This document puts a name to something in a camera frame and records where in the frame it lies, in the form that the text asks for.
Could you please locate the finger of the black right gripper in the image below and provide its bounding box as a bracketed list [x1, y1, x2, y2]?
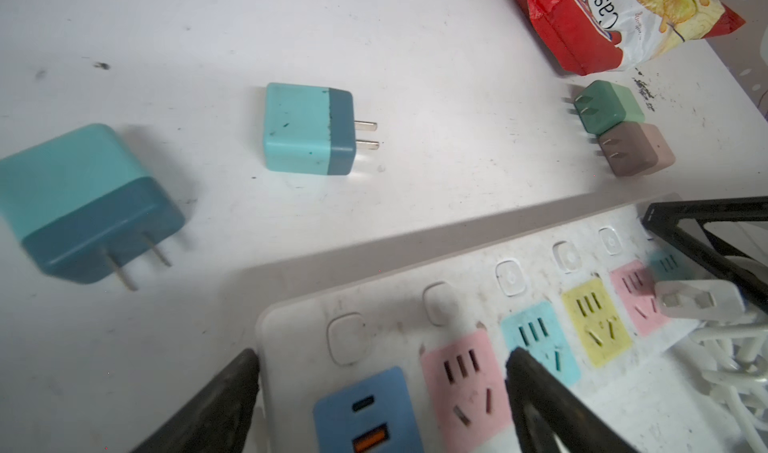
[641, 196, 767, 312]

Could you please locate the teal usb charger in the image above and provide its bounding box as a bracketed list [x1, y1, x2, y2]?
[1, 123, 185, 284]
[263, 82, 380, 176]

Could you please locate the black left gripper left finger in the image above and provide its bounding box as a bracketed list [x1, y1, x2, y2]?
[134, 348, 260, 453]

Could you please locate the pink usb charger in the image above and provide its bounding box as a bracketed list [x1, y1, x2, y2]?
[598, 122, 676, 177]

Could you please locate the white bundled socket cable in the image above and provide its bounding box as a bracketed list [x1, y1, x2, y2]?
[653, 278, 768, 453]

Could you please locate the white long power strip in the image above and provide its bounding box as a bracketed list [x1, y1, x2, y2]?
[254, 197, 745, 453]

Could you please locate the green usb charger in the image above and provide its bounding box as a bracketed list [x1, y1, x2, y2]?
[562, 80, 646, 136]

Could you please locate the red cassava chips bag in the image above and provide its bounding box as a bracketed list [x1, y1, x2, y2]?
[515, 0, 745, 76]

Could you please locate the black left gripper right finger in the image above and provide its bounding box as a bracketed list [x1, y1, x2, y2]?
[505, 348, 635, 452]

